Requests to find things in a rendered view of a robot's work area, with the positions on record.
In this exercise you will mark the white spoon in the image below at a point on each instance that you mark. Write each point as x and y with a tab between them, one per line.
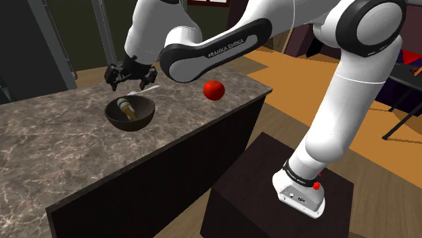
145	89

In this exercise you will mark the dark brown bowl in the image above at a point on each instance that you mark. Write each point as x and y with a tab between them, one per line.
117	117

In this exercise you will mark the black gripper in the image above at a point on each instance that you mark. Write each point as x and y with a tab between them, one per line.
133	68

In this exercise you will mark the red tomato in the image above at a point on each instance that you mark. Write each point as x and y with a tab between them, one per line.
214	90

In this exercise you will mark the dark robot stand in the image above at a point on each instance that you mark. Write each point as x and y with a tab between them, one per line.
250	184

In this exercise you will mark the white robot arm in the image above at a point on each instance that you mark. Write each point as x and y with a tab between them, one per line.
349	99

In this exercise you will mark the cream and yellow cone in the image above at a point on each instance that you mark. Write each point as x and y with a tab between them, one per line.
127	107

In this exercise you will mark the black table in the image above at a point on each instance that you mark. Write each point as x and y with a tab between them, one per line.
400	74

